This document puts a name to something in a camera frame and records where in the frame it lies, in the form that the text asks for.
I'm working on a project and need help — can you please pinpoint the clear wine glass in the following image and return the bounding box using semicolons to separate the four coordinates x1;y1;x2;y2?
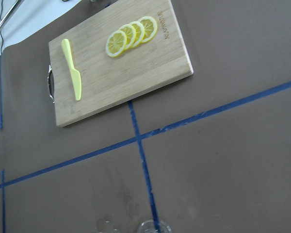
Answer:
136;220;173;233

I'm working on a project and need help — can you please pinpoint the wooden cutting board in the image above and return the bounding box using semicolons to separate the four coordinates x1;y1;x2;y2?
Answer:
48;0;194;127

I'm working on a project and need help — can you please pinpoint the lemon slice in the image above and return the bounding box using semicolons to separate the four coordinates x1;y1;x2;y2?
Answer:
138;16;158;43
130;21;145;48
105;30;127;57
119;24;136;50

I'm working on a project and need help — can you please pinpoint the yellow plastic knife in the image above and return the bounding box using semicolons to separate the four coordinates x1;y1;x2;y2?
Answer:
61;38;82;101

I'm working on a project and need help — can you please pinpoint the green handled reacher grabber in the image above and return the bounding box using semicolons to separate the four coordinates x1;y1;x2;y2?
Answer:
0;0;22;32

